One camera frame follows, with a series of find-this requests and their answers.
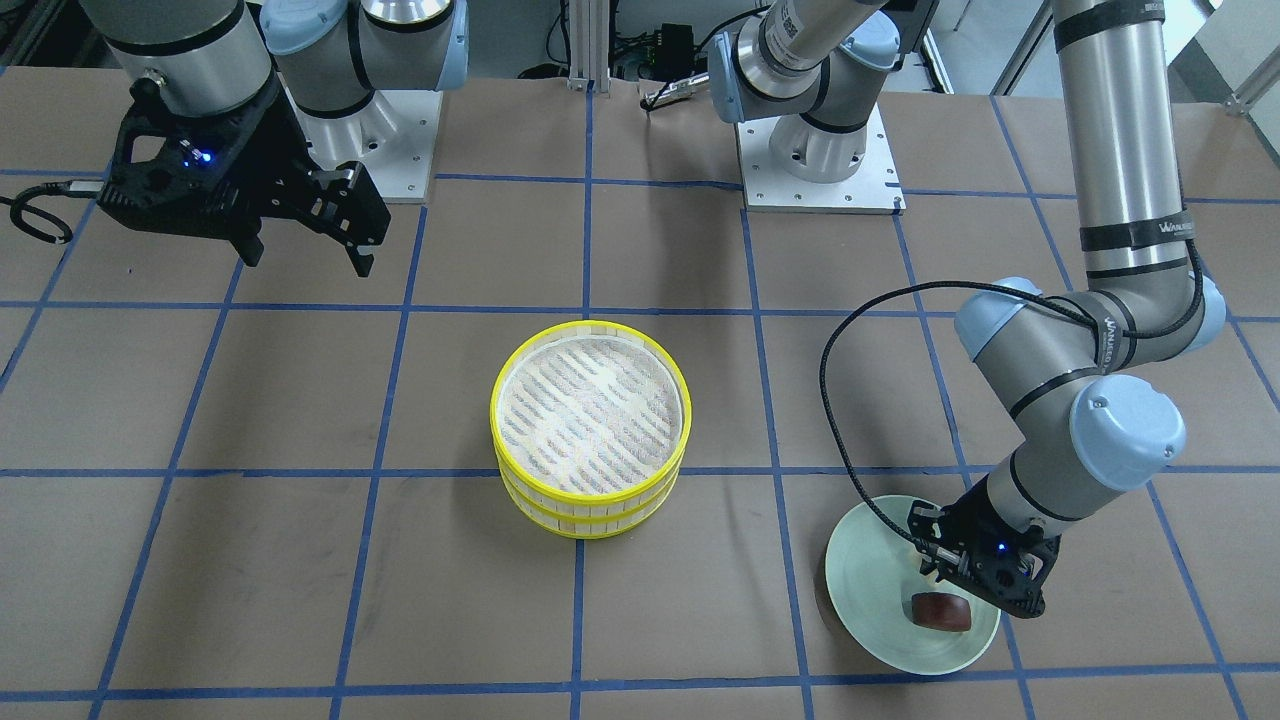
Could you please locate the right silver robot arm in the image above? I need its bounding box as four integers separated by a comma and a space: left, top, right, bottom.
82, 1, 470, 277

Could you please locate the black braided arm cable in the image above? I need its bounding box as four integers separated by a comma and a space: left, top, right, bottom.
820, 240, 1206, 550

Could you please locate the brown bun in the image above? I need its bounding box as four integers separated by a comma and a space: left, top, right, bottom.
909, 591, 973, 633

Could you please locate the yellow steamer layer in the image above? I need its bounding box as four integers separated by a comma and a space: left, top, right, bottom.
499, 468, 680, 539
488, 320, 692, 509

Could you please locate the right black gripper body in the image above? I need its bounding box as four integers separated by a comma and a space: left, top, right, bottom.
97, 76, 314, 242

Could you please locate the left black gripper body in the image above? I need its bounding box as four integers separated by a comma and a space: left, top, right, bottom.
908, 479, 1061, 619

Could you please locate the light green plate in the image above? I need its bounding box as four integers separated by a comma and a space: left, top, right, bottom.
823, 503, 1002, 676

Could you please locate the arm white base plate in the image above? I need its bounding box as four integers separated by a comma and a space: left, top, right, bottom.
735, 106, 908, 215
296, 90, 445, 204

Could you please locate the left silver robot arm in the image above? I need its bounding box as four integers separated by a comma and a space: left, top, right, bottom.
708, 1, 1226, 619

